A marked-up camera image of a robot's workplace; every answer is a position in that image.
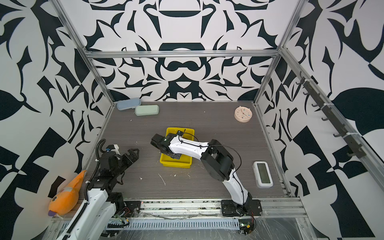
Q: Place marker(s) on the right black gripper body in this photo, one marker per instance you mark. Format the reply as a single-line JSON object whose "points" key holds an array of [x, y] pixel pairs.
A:
{"points": [[174, 156]]}

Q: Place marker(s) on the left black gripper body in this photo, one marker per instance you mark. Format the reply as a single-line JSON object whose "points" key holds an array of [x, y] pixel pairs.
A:
{"points": [[118, 171]]}

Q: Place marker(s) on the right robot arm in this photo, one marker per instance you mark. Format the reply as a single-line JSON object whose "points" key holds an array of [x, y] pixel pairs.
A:
{"points": [[219, 164]]}

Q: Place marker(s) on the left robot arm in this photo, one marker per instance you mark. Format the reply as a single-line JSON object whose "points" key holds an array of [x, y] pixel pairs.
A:
{"points": [[101, 203]]}

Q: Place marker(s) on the yellow plastic bin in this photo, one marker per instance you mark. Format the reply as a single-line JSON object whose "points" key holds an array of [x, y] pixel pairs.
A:
{"points": [[184, 161]]}

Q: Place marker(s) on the green glasses case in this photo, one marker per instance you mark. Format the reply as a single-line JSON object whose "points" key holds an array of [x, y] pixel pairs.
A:
{"points": [[147, 110]]}

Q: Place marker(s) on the blue glasses case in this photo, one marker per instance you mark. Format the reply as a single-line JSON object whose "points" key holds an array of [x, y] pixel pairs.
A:
{"points": [[128, 104]]}

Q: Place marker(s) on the orange plush toy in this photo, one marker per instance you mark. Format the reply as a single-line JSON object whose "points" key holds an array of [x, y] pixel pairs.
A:
{"points": [[66, 199]]}

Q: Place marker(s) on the pink round clock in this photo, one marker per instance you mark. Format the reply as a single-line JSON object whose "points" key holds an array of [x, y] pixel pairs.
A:
{"points": [[243, 114]]}

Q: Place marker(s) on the white digital clock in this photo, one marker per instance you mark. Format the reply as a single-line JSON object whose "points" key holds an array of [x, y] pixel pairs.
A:
{"points": [[262, 175]]}

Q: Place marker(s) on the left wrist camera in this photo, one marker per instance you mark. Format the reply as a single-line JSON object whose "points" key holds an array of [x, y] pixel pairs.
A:
{"points": [[113, 148]]}

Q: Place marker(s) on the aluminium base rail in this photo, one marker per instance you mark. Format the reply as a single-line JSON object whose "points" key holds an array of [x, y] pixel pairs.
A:
{"points": [[192, 209]]}

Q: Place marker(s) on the black wall hook rack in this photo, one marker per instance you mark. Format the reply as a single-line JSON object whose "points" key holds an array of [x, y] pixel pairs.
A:
{"points": [[333, 115]]}

